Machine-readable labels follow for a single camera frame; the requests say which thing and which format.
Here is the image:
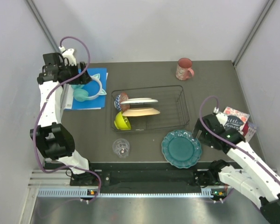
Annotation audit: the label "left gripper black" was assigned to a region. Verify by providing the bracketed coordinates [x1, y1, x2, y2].
[59, 62, 91, 85]

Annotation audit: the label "teal scalloped plate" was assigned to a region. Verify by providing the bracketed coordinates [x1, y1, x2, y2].
[161, 130, 203, 169]

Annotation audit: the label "orange blue patterned bowl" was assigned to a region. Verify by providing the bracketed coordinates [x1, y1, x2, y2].
[114, 92, 130, 112]

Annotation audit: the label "watermelon pattern plate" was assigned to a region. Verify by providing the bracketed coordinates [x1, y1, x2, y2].
[120, 98, 158, 105]

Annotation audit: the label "lime green bowl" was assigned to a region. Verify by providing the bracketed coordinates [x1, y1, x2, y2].
[114, 112, 131, 130]

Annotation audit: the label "peach bird plate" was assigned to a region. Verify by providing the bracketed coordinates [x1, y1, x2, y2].
[122, 107, 161, 117]

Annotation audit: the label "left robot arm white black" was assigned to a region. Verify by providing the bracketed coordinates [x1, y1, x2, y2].
[30, 49, 98, 186]

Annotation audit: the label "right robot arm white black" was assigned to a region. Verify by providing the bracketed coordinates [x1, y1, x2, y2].
[193, 112, 280, 224]

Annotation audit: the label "teal cat ear headphones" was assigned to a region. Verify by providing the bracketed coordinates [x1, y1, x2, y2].
[71, 73, 107, 102]

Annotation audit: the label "Little Women book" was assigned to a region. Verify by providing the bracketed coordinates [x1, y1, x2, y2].
[224, 106, 250, 132]

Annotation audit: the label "pink mug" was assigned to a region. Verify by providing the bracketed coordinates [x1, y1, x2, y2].
[175, 58, 195, 81]

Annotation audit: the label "clear drinking glass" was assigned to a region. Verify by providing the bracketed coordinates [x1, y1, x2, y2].
[112, 139, 130, 158]

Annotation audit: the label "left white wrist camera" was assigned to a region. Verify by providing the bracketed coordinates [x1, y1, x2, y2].
[59, 46, 77, 66]

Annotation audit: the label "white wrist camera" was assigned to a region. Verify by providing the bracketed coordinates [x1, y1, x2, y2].
[59, 46, 77, 66]
[213, 107, 228, 126]

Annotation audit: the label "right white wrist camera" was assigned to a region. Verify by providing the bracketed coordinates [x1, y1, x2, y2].
[213, 107, 228, 126]

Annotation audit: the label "white slotted cable duct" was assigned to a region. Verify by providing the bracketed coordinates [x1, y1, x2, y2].
[37, 188, 214, 198]

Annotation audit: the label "black wire dish rack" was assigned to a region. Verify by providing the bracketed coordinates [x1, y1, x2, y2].
[111, 85, 189, 132]

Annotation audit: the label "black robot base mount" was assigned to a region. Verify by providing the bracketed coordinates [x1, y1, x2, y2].
[66, 162, 222, 193]

